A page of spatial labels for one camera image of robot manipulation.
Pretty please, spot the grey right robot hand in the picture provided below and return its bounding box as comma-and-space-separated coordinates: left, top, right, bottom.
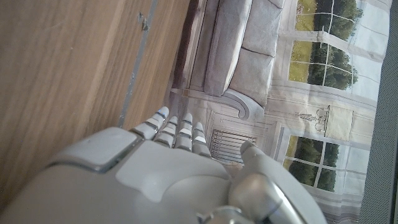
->
0, 106, 329, 224

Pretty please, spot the grey marking tape outline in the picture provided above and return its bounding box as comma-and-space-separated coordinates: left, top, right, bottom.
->
117, 0, 159, 129

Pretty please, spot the dark perforated panel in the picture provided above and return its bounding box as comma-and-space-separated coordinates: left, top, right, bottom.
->
359, 0, 398, 224

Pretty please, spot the printed living room backdrop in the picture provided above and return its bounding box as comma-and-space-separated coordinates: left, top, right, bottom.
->
163, 0, 393, 224

